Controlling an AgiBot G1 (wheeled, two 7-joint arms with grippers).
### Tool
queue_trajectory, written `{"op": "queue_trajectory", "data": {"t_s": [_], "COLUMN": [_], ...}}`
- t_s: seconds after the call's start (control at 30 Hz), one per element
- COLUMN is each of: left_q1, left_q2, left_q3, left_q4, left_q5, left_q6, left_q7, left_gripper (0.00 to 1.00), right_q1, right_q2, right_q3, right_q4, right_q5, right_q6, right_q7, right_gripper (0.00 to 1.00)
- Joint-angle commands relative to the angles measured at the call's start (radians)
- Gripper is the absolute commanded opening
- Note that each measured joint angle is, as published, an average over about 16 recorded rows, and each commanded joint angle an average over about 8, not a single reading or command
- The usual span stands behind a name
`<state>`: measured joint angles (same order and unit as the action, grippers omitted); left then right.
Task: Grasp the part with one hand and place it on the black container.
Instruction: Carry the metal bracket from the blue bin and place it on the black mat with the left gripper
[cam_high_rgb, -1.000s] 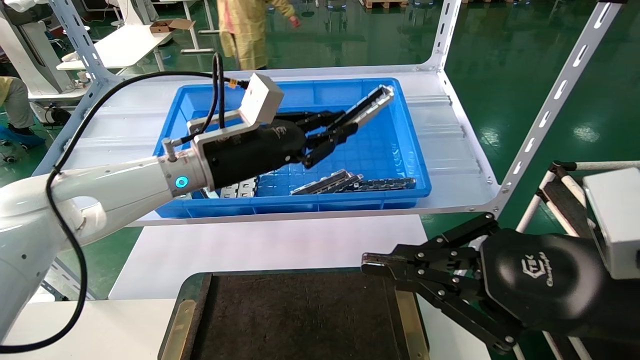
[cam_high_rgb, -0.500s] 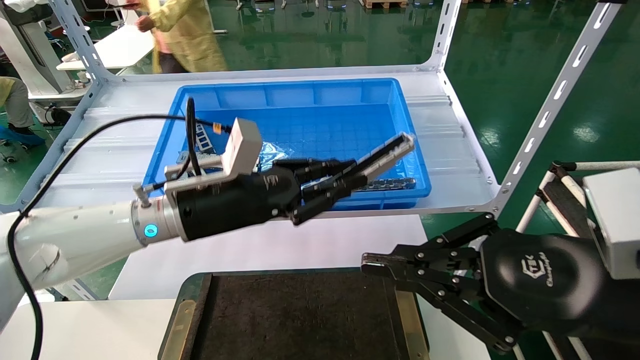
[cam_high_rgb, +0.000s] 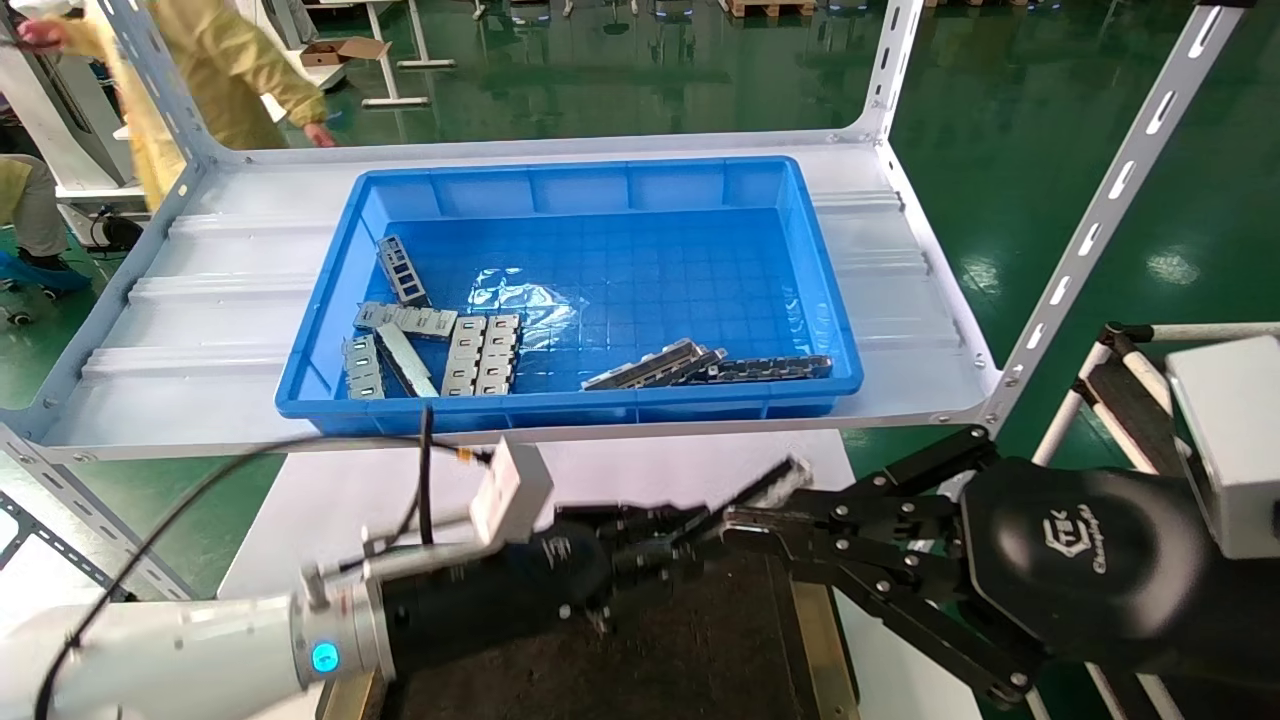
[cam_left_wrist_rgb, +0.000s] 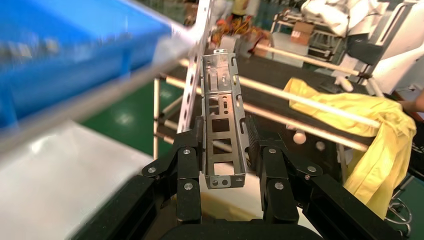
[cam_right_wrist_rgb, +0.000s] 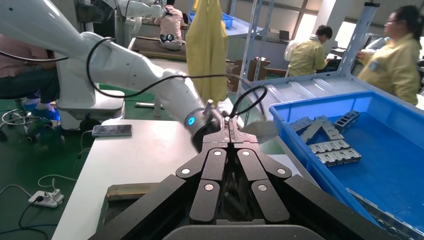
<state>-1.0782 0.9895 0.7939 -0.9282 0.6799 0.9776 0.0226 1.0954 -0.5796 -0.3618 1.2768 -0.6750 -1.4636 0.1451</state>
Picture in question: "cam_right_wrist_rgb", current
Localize person in pink shirt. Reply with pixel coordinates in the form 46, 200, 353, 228
154, 0, 185, 51

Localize dark background workbench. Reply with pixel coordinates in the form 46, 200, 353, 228
128, 35, 188, 63

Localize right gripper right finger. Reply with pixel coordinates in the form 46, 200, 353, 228
230, 117, 293, 224

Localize hanging yellow coat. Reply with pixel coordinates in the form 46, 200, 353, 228
185, 0, 229, 104

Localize small blue background bin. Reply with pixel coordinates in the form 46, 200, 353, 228
188, 11, 235, 29

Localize brown cardboard boxes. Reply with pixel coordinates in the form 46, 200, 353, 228
226, 56, 271, 93

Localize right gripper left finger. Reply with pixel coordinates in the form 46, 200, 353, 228
175, 117, 232, 224

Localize flat notched silver part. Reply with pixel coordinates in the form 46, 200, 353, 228
320, 119, 345, 142
308, 139, 351, 155
289, 116, 314, 133
316, 148, 363, 167

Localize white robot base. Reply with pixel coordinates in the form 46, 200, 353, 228
55, 31, 126, 131

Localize ladder-shaped grey metal part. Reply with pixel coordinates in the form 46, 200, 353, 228
333, 110, 361, 133

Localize plain silver strip part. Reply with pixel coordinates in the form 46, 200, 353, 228
299, 115, 328, 144

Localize white power strip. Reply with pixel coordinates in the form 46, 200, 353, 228
28, 188, 65, 209

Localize person with glasses yellow coat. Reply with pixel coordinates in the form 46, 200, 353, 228
357, 4, 424, 106

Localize blue plastic bin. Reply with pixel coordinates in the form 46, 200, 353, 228
268, 90, 424, 240

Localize white floor cable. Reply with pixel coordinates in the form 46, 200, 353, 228
0, 173, 78, 200

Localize dark smartphone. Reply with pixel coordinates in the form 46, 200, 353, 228
91, 124, 133, 138

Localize long silver channel part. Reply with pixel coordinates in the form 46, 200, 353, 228
347, 188, 424, 240

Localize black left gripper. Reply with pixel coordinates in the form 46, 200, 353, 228
192, 107, 226, 153

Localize seated person in jeans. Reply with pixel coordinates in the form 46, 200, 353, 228
0, 33, 61, 112

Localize metal stool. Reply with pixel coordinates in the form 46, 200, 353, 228
0, 97, 54, 143

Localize black camera cable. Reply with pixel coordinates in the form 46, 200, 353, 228
86, 37, 269, 120

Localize short-haired person yellow coat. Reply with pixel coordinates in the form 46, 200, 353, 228
287, 25, 334, 78

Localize black headset blue lights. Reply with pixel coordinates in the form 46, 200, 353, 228
159, 33, 182, 44

